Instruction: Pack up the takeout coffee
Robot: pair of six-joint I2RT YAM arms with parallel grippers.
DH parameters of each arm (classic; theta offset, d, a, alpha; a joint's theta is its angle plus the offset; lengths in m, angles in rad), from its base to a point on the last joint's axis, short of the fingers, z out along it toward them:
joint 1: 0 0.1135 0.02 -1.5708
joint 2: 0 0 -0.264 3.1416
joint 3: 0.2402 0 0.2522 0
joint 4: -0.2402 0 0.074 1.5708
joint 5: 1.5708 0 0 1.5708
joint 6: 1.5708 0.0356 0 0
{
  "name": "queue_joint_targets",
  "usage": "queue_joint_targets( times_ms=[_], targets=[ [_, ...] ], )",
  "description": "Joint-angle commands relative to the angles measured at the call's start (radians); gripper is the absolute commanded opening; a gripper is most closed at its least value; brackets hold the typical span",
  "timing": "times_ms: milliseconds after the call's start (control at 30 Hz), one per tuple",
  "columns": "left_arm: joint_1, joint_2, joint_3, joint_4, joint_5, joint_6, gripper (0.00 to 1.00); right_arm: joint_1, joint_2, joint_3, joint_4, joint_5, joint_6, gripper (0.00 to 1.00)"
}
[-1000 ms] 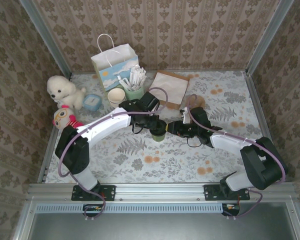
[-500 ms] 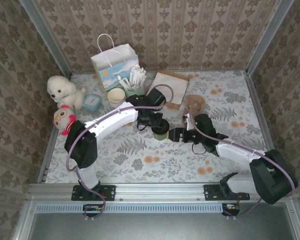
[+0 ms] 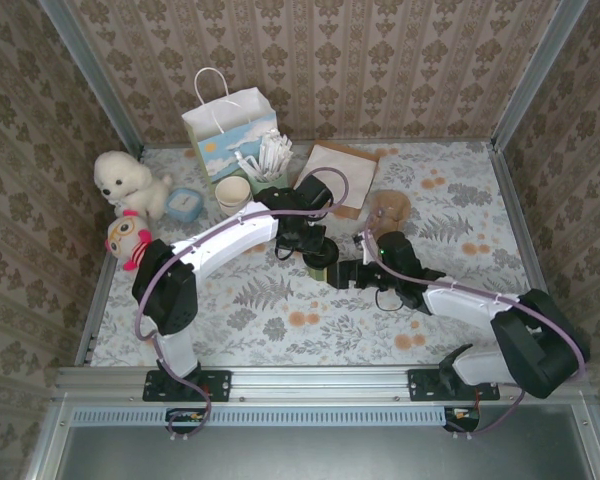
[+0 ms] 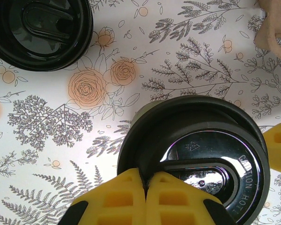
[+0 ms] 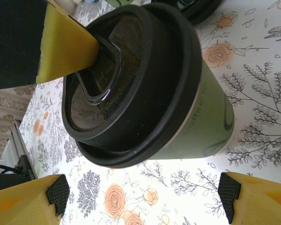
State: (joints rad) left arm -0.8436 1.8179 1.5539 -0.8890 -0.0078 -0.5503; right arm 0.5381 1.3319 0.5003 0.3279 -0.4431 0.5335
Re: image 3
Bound black coffee cup lid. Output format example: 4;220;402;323
302;240;339;270

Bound stack of paper cups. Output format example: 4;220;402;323
214;175;252;217

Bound paper bag with sky print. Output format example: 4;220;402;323
181;67;279;201

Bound mint green holder cup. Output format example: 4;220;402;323
248;168;289;199

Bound brown cardboard napkin tray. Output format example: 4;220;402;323
294;141;382;222

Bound white wrapped straw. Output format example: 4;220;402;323
258;130;277;177
275;133;294;174

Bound white paper napkins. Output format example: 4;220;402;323
299;145;379;209

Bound clear wrapped straw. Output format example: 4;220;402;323
233;149;262;177

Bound blue square box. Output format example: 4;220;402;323
163;188;204;223

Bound grey metal panel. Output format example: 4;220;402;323
27;394;600;480

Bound white plush dog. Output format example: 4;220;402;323
93;150;174;224

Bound doll with glasses striped shirt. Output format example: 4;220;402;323
104;209;156;273

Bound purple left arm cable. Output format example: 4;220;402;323
136;167;352;442

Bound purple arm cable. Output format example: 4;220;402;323
362;212;589;439
136;167;352;442

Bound aluminium mounting rail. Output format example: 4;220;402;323
54;364;596;401

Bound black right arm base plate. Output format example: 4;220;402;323
407;368;501;403

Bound aluminium side rail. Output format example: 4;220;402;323
487;141;571;364

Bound grey slotted cable duct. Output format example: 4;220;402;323
72;405;454;427

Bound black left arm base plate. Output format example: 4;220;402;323
143;368;232;404

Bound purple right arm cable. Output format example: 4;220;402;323
362;212;589;439

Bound aluminium frame post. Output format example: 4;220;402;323
38;0;146;156
489;0;590;151

